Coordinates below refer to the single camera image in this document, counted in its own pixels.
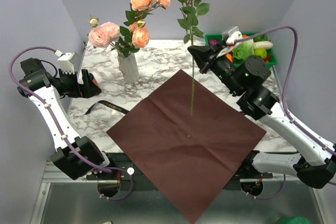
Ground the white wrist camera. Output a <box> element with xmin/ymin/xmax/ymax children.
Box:
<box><xmin>217</xmin><ymin>26</ymin><xmax>243</xmax><ymax>58</ymax></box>
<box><xmin>57</xmin><ymin>52</ymin><xmax>79</xmax><ymax>74</ymax></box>

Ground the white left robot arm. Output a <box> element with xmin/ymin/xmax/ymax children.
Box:
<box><xmin>17</xmin><ymin>58</ymin><xmax>117</xmax><ymax>180</ymax></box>

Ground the orange bottle with blue cap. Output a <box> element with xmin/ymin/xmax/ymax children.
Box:
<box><xmin>89</xmin><ymin>73</ymin><xmax>100</xmax><ymax>88</ymax></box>

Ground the green object at bottom edge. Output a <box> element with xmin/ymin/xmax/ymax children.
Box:
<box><xmin>276</xmin><ymin>216</ymin><xmax>312</xmax><ymax>224</ymax></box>

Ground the peach rose stem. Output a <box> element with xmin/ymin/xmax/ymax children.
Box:
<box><xmin>124</xmin><ymin>0</ymin><xmax>171</xmax><ymax>26</ymax></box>
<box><xmin>154</xmin><ymin>0</ymin><xmax>211</xmax><ymax>116</ymax></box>

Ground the red toy chili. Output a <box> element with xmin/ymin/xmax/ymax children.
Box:
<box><xmin>264</xmin><ymin>55</ymin><xmax>272</xmax><ymax>63</ymax></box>

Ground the green toy lettuce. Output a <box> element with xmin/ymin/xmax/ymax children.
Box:
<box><xmin>232</xmin><ymin>39</ymin><xmax>254</xmax><ymax>63</ymax></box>

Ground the purple toy onion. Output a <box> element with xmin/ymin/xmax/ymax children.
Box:
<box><xmin>208</xmin><ymin>38</ymin><xmax>219</xmax><ymax>46</ymax></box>

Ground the red wrapping paper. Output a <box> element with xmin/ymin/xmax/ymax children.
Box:
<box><xmin>107</xmin><ymin>70</ymin><xmax>266</xmax><ymax>223</ymax></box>

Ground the orange toy fruit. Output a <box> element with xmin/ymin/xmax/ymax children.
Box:
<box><xmin>226</xmin><ymin>54</ymin><xmax>233</xmax><ymax>62</ymax></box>

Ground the green toy lime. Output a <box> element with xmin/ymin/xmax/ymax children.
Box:
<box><xmin>254</xmin><ymin>48</ymin><xmax>268</xmax><ymax>59</ymax></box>

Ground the white toy radish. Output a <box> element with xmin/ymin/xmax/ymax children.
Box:
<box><xmin>253</xmin><ymin>41</ymin><xmax>273</xmax><ymax>50</ymax></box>

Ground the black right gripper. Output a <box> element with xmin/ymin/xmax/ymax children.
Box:
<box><xmin>188</xmin><ymin>40</ymin><xmax>244</xmax><ymax>95</ymax></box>

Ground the white ribbed ceramic vase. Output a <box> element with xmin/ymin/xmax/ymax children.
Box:
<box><xmin>117</xmin><ymin>51</ymin><xmax>140</xmax><ymax>84</ymax></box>

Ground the green plastic basket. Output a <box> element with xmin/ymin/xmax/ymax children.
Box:
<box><xmin>204</xmin><ymin>32</ymin><xmax>277</xmax><ymax>68</ymax></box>

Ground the light pink rose stem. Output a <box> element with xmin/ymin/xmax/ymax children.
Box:
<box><xmin>88</xmin><ymin>15</ymin><xmax>121</xmax><ymax>48</ymax></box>

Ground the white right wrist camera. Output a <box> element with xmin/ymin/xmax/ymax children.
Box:
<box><xmin>217</xmin><ymin>26</ymin><xmax>243</xmax><ymax>58</ymax></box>

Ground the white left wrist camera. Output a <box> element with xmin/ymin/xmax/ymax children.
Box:
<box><xmin>57</xmin><ymin>52</ymin><xmax>79</xmax><ymax>74</ymax></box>

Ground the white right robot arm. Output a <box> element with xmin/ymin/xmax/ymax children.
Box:
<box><xmin>187</xmin><ymin>46</ymin><xmax>335</xmax><ymax>189</ymax></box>

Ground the pink rose stem with bud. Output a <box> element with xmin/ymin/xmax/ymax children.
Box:
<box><xmin>115</xmin><ymin>19</ymin><xmax>150</xmax><ymax>57</ymax></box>

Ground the green toy bell pepper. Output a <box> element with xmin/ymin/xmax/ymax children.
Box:
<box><xmin>253</xmin><ymin>34</ymin><xmax>268</xmax><ymax>42</ymax></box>

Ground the aluminium extrusion rail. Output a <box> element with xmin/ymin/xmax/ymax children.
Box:
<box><xmin>41</xmin><ymin>162</ymin><xmax>302</xmax><ymax>183</ymax></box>

